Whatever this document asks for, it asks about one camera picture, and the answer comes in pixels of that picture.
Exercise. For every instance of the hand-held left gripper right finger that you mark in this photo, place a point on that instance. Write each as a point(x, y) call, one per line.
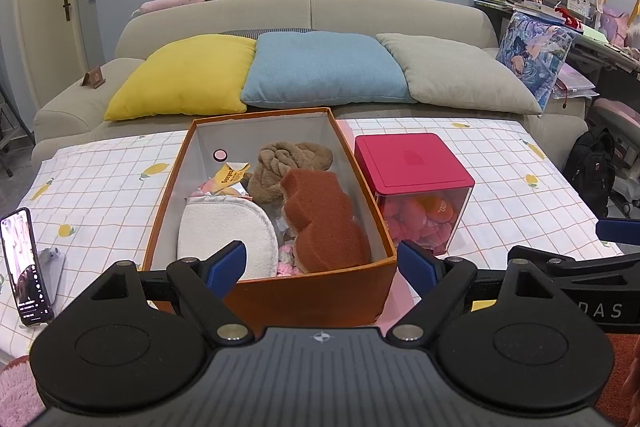
point(417, 266)

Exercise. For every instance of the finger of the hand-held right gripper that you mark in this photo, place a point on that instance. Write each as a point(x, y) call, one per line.
point(600, 269)
point(620, 230)

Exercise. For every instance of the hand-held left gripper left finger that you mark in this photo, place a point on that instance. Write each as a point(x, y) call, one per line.
point(225, 268)

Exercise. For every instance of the white round pad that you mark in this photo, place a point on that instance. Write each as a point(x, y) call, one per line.
point(225, 227)

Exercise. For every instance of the pink and white knit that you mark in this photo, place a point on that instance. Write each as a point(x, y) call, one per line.
point(285, 264)

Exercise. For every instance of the orange cardboard box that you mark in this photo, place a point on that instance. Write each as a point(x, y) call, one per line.
point(310, 297)

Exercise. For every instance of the yellow snack packet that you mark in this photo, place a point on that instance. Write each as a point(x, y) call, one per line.
point(230, 174)

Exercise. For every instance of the red-lidded clear box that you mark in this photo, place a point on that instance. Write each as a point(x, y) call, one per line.
point(410, 162)

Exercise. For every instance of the brown sponge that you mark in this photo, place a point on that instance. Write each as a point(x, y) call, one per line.
point(325, 217)

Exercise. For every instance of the brown fluffy towel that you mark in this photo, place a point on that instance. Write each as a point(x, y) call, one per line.
point(295, 157)

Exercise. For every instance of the black backpack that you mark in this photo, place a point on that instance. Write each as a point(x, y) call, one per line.
point(590, 172)

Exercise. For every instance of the pink desk chair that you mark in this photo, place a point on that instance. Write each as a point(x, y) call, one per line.
point(615, 114)

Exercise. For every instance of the pink folder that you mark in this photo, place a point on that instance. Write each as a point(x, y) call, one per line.
point(575, 82)

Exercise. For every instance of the grey phone stand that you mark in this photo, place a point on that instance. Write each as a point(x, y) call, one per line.
point(54, 267)

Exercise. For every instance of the grey desk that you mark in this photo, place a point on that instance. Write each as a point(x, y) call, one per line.
point(610, 54)

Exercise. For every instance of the yellow pillow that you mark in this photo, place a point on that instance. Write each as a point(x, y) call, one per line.
point(180, 77)

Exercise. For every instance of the blue printed pillow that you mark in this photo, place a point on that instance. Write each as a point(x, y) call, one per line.
point(535, 52)

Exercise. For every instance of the grey-green pillow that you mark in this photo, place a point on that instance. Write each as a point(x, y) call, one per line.
point(460, 72)

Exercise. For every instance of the black smartphone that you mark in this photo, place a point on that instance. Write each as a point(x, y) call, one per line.
point(22, 267)

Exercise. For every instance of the purple bag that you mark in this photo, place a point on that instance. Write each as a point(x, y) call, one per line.
point(615, 24)

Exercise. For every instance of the small brown stand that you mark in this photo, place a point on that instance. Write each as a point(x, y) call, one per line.
point(93, 78)

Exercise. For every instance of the desk calendar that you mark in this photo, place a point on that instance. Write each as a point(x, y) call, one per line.
point(580, 2)

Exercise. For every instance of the grey striped cloth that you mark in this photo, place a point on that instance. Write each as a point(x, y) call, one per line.
point(265, 32)

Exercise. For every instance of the pink fluffy rug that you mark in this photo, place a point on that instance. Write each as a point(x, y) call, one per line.
point(17, 392)

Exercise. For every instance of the beige sofa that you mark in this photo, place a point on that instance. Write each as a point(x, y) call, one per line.
point(390, 14)

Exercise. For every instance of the pink plush toy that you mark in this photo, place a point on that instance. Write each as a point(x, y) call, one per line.
point(175, 1)

